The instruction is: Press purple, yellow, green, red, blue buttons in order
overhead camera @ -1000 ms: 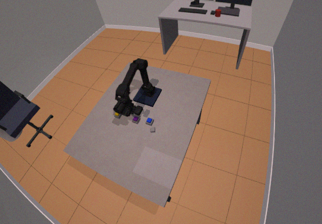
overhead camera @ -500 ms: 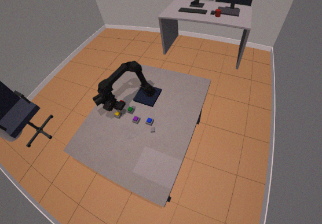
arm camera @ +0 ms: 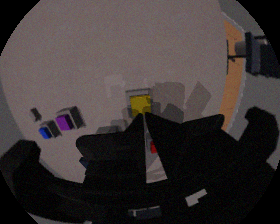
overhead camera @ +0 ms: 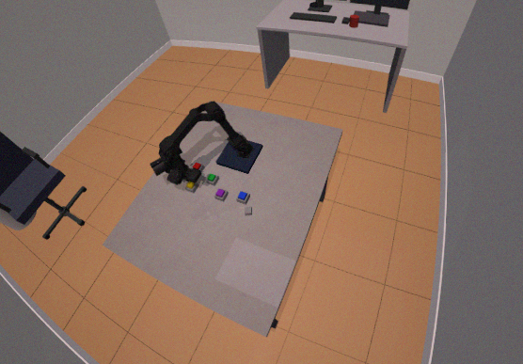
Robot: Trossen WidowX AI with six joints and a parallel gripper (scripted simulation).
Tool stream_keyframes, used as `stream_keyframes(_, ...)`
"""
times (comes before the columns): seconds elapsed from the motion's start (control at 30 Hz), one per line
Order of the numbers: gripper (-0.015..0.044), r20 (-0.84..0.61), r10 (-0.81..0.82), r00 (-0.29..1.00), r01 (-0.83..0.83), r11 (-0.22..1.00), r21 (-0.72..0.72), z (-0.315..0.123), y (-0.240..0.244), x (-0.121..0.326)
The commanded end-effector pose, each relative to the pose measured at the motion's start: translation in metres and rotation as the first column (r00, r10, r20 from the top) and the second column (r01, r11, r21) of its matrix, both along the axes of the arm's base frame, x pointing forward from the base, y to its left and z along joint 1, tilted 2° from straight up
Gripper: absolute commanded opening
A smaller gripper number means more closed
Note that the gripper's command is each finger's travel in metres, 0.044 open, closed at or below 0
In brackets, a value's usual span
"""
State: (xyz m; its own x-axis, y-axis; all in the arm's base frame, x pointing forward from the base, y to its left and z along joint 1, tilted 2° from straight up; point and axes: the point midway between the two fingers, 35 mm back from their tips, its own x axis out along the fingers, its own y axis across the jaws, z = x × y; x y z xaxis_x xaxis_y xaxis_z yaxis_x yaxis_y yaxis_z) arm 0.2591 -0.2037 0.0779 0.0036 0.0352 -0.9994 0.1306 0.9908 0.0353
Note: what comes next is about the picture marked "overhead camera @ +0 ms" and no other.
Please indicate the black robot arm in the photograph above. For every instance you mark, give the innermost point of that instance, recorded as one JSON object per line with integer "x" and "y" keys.
{"x": 170, "y": 147}

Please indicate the purple button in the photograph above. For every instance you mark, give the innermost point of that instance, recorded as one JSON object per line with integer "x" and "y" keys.
{"x": 221, "y": 194}

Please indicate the blue button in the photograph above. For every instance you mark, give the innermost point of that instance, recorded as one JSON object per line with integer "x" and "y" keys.
{"x": 243, "y": 197}

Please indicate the red button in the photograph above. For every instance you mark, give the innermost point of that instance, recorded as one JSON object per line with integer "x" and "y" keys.
{"x": 198, "y": 166}

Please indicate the yellow button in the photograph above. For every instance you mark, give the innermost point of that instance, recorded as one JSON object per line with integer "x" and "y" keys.
{"x": 192, "y": 187}

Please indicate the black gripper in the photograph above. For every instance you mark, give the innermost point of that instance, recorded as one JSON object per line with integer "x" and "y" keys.
{"x": 190, "y": 175}

